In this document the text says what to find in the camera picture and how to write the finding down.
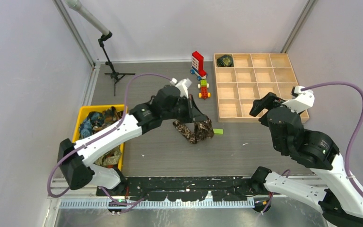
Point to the brown floral tie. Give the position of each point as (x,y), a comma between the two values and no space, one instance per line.
(202,130)

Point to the aluminium frame rail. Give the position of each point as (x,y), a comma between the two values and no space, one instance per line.
(277,184)

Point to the black microphone stand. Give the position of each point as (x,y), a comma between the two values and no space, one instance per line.
(114,74)

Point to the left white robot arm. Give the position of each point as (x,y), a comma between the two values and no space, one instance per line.
(76,160)

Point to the rolled dark green tie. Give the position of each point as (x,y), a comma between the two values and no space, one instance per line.
(225,61)

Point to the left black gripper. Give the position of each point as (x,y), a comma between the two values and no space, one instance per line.
(193,114)

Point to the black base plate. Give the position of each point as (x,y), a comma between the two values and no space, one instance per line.
(221,188)

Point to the red yellow toy block car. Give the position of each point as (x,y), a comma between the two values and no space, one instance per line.
(203,89)

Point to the yellow plastic bin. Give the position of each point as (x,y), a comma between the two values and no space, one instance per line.
(83,112)

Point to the wooden compartment tray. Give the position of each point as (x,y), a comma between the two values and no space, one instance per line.
(251,77)

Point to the grey microphone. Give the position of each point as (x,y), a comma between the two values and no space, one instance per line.
(77,6)

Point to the green toy block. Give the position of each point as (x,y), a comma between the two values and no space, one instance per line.
(218,131)

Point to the red white toy block tower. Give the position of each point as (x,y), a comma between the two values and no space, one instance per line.
(197,66)

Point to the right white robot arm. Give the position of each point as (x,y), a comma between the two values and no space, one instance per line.
(341,202)

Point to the pile of ties in bin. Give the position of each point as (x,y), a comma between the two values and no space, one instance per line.
(94,123)

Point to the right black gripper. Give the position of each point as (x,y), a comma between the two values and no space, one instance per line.
(264,101)

